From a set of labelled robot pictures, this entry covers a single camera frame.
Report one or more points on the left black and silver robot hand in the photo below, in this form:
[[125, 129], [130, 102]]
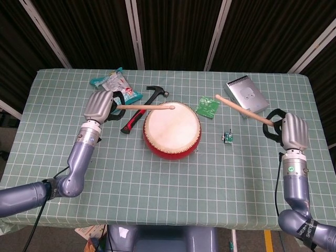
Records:
[[99, 106]]

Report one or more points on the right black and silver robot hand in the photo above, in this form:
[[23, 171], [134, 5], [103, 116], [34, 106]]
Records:
[[295, 131]]

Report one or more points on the wooden drumstick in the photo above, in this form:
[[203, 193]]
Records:
[[144, 106], [241, 109]]

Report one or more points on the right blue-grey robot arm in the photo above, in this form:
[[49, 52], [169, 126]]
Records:
[[296, 189]]

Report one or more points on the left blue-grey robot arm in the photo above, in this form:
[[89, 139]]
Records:
[[78, 162]]

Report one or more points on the red drum with white skin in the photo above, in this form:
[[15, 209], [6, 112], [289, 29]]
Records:
[[172, 131]]

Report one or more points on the green checked tablecloth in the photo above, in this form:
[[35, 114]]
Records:
[[168, 199]]

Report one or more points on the teal snack bag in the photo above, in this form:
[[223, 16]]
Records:
[[115, 80]]

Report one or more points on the red and black claw hammer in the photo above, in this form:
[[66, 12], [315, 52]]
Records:
[[135, 119]]

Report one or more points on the small green circuit board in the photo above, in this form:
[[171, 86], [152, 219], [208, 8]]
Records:
[[228, 137]]

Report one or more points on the green foil sachet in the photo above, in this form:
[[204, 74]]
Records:
[[207, 107]]

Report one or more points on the white table leg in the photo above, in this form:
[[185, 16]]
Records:
[[234, 241]]

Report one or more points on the printed cardboard box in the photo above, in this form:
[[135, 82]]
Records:
[[90, 235]]

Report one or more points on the blue-grey robot torso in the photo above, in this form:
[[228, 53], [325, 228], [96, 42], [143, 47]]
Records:
[[162, 240]]

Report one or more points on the white partition frame post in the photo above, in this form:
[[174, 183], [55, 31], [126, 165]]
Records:
[[218, 34], [47, 34], [135, 34], [9, 109], [312, 47]]

